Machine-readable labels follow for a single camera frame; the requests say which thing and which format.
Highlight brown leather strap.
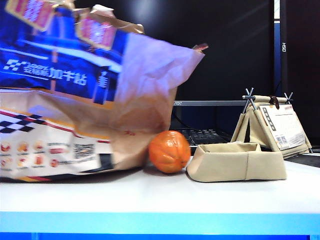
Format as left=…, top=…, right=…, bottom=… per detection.
left=268, top=95, right=281, bottom=110

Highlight black computer monitor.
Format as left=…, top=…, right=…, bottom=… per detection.
left=74, top=0, right=275, bottom=107

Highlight black mouse pad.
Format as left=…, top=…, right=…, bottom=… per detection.
left=283, top=152, right=320, bottom=169

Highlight desk calendar cards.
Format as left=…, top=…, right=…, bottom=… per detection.
left=258, top=104, right=307, bottom=151

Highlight beige fabric calendar stand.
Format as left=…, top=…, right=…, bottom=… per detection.
left=229, top=87, right=313, bottom=158

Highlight beige fabric tray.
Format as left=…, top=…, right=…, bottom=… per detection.
left=186, top=141, right=288, bottom=183

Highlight black keyboard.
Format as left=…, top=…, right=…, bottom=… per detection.
left=172, top=127, right=233, bottom=148

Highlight printed brown paper bag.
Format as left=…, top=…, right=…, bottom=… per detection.
left=0, top=0, right=210, bottom=183

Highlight dark monitor with HSO label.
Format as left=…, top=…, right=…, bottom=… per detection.
left=273, top=0, right=320, bottom=146

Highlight orange fruit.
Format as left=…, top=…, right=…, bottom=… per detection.
left=148, top=130, right=192, bottom=175

